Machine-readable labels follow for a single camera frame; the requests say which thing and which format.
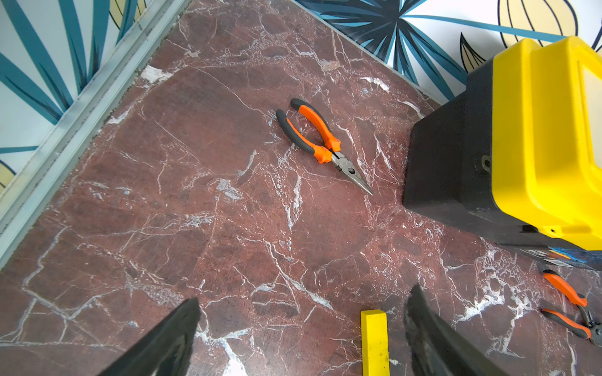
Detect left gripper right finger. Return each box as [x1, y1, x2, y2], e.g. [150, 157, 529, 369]
[404, 284, 506, 375]

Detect yellow block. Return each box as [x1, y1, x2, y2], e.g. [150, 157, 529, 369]
[361, 310, 390, 376]

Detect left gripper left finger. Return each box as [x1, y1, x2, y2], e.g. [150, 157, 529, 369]
[101, 298, 200, 375]

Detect large orange-handled pliers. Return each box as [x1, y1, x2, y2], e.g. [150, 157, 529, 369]
[538, 267, 602, 348]

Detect small orange-handled pliers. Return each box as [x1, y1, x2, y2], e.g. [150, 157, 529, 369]
[275, 97, 375, 197]

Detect yellow black toolbox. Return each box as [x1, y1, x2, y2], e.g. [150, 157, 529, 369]
[403, 36, 601, 270]

